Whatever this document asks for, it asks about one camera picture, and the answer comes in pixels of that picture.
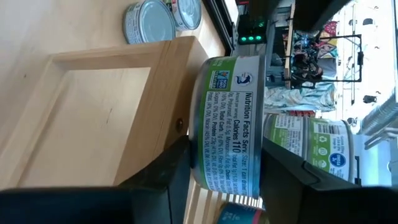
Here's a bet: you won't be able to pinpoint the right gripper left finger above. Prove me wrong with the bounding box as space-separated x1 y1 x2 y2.
119 135 192 224

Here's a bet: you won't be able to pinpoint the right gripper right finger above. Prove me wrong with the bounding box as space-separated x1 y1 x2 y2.
260 136 363 224

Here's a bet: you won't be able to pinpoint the tuna can green white label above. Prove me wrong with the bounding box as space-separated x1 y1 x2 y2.
263 113 308 158
305 117 356 184
123 0 177 45
169 0 203 32
188 55 267 200

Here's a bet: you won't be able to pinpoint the salmon can blue label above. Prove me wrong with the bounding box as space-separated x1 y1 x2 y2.
216 202 270 224

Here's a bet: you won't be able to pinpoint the wooden slatted shelf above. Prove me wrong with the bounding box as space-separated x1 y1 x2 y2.
0 35 265 224

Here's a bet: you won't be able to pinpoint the white hanging cloth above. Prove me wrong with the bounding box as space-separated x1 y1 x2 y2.
264 81 337 113

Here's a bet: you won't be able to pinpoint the black frame rack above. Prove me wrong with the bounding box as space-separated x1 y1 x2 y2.
273 32 364 106

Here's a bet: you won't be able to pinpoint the black aluminium table frame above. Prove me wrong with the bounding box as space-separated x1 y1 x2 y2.
203 0 237 57

